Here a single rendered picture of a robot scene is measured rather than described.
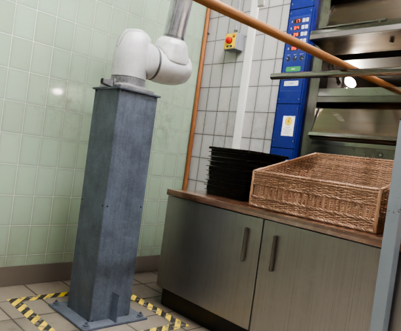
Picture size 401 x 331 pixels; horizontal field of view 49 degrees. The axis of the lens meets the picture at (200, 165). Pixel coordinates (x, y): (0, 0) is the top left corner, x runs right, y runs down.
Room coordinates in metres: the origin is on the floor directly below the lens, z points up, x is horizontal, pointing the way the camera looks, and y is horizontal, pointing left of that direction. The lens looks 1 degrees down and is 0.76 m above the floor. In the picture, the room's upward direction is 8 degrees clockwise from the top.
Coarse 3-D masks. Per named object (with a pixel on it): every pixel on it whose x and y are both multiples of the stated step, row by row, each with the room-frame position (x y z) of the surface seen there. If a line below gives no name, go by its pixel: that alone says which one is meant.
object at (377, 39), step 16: (336, 32) 2.02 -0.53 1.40; (352, 32) 1.96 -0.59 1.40; (368, 32) 1.91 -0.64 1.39; (384, 32) 1.87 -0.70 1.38; (400, 32) 1.84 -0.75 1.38; (320, 48) 2.19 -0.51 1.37; (336, 48) 2.15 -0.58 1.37; (352, 48) 2.10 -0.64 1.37; (368, 48) 2.06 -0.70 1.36; (384, 48) 2.02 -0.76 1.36; (400, 48) 1.98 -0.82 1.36
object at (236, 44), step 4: (236, 32) 2.59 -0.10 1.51; (228, 36) 2.63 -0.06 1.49; (232, 36) 2.60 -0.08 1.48; (236, 36) 2.59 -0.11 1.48; (240, 36) 2.60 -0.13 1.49; (244, 36) 2.62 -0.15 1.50; (232, 40) 2.60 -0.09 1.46; (236, 40) 2.58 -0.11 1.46; (240, 40) 2.60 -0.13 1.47; (244, 40) 2.63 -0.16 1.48; (224, 44) 2.65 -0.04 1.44; (228, 44) 2.62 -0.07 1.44; (232, 44) 2.60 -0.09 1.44; (236, 44) 2.58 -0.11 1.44; (240, 44) 2.61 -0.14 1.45; (224, 48) 2.64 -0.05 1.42; (228, 48) 2.62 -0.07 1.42; (232, 48) 2.60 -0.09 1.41; (236, 48) 2.59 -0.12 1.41; (240, 48) 2.61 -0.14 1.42; (232, 52) 2.68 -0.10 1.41
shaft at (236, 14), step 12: (192, 0) 1.19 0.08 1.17; (204, 0) 1.20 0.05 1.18; (216, 0) 1.23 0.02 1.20; (228, 12) 1.27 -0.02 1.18; (240, 12) 1.30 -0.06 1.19; (252, 24) 1.34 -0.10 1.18; (264, 24) 1.37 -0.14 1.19; (276, 36) 1.43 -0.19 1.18; (288, 36) 1.46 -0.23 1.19; (300, 48) 1.53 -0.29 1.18; (312, 48) 1.56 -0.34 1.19; (324, 60) 1.65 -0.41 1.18; (336, 60) 1.68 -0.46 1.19; (384, 84) 1.97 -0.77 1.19
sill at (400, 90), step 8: (328, 88) 2.19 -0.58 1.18; (336, 88) 2.16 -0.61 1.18; (344, 88) 2.13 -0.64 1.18; (352, 88) 2.10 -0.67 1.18; (360, 88) 2.07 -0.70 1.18; (368, 88) 2.04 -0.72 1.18; (376, 88) 2.01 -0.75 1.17; (384, 88) 1.99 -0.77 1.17; (392, 88) 1.96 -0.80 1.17; (400, 88) 1.93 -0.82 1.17; (320, 96) 2.22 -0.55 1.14; (328, 96) 2.19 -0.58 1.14
